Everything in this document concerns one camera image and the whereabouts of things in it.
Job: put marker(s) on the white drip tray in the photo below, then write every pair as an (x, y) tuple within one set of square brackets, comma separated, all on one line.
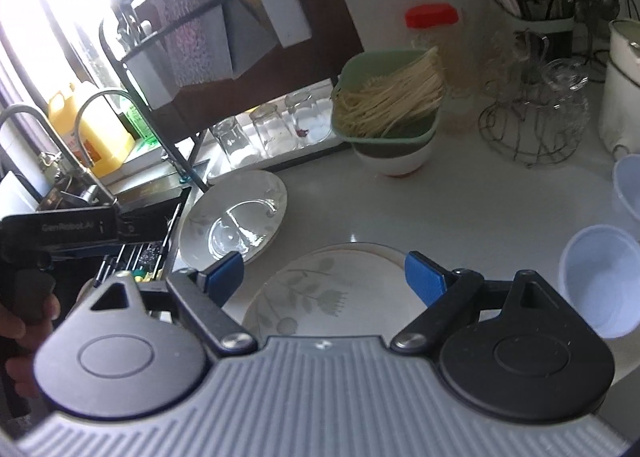
[(325, 134)]

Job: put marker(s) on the dry noodles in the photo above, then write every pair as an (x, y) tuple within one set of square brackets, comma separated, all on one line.
[(385, 102)]

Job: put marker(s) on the clear drinking glass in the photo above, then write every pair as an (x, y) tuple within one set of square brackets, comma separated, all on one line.
[(305, 114), (270, 129), (565, 92), (232, 142)]

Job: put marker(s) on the white plate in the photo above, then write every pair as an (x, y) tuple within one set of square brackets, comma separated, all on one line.
[(627, 192)]

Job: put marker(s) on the white green utensil holder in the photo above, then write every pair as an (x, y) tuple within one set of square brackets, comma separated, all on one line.
[(542, 34)]

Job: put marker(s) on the black metal dish rack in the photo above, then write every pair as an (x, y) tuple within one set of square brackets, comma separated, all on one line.
[(197, 177)]

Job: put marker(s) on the yellow detergent bottle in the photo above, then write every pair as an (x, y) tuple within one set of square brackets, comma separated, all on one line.
[(100, 137)]

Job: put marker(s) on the white electric pot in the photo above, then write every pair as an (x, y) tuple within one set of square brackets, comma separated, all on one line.
[(620, 97)]

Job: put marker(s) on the textured clear glass jar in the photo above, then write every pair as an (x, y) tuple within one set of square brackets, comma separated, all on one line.
[(475, 77)]

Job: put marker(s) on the white ceramic bowl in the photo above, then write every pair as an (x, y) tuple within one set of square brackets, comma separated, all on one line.
[(395, 162)]

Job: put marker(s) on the grey rack container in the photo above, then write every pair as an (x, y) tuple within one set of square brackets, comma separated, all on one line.
[(247, 42)]

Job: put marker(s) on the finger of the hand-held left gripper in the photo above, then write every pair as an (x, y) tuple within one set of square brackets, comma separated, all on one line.
[(140, 229)]

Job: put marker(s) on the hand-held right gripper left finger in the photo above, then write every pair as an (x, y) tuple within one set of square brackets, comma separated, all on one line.
[(227, 273)]

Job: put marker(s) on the patterned grey board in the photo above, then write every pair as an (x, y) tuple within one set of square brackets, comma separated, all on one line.
[(195, 37)]

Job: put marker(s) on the red lid clear jar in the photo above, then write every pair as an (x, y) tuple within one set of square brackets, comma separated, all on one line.
[(430, 17)]

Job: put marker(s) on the grey curved faucet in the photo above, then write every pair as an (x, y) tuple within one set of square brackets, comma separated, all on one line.
[(100, 97), (30, 112)]

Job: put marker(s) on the person's left hand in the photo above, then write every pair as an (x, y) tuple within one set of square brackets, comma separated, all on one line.
[(20, 367)]

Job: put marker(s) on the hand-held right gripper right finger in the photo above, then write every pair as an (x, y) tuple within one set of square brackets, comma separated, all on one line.
[(422, 277)]

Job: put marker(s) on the black sink basket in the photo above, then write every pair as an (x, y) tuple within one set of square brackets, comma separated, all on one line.
[(150, 257)]

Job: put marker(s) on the white plastic bowl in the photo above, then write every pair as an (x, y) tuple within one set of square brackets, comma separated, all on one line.
[(600, 282)]

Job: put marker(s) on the deep floral plate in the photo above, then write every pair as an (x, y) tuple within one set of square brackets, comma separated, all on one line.
[(235, 222)]

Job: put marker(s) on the green bottle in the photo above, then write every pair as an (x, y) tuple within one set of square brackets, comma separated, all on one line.
[(137, 129)]

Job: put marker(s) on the green colander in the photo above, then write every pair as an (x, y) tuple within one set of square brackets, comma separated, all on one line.
[(370, 64)]

